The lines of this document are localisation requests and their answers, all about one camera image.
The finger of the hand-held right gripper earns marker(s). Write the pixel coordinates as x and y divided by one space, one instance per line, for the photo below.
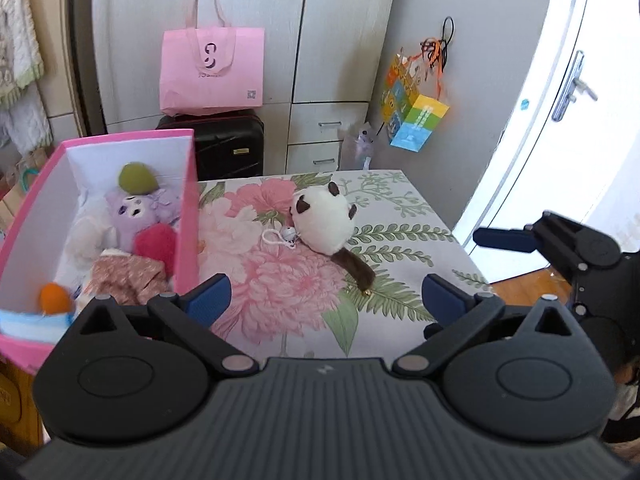
505 239

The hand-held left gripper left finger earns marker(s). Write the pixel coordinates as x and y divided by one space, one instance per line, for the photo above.
210 295

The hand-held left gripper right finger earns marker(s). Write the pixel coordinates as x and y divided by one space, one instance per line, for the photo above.
442 292

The red strawberry plush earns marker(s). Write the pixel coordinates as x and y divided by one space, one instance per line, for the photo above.
157 247

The pink storage box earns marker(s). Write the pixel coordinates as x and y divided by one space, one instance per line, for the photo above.
186 210

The white brown plush toy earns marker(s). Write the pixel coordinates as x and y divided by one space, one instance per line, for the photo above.
320 220

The white mesh cloth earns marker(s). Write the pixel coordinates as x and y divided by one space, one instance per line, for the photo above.
87 240

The orange round soft toy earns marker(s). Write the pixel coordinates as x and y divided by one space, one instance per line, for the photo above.
55 299

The floral tablecloth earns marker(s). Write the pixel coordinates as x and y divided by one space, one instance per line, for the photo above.
300 305

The white door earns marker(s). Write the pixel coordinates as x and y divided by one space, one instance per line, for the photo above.
575 160

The purple plush toy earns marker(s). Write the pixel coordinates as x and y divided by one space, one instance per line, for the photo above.
130 220

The colourful gift bag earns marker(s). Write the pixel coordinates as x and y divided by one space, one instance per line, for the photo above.
417 120

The black suitcase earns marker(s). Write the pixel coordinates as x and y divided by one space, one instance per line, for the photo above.
225 145

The small purple plush pendant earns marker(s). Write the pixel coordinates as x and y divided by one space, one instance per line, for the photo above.
366 142

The light blue white cloth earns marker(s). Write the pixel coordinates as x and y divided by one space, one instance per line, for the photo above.
30 327

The orange ribbon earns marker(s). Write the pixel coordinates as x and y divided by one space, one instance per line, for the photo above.
432 52

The pink tote bag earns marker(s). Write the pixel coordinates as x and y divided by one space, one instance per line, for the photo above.
210 85

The white wardrobe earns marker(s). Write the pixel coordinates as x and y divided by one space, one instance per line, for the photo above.
340 35

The white knit cardigan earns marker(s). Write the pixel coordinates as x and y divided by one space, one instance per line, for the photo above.
15 35

